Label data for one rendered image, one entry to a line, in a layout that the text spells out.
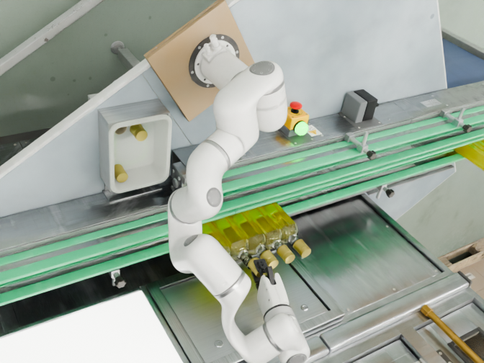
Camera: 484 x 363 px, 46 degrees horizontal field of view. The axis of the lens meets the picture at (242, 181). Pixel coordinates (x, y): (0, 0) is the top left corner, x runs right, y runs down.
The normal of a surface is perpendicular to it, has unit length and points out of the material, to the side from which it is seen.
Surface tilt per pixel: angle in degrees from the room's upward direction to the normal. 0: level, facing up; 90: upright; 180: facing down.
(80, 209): 90
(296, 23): 0
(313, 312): 90
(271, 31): 0
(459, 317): 90
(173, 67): 0
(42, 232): 90
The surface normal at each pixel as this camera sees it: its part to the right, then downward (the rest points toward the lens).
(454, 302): 0.12, -0.79
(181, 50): 0.51, 0.56
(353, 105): -0.85, 0.23
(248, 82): -0.11, -0.67
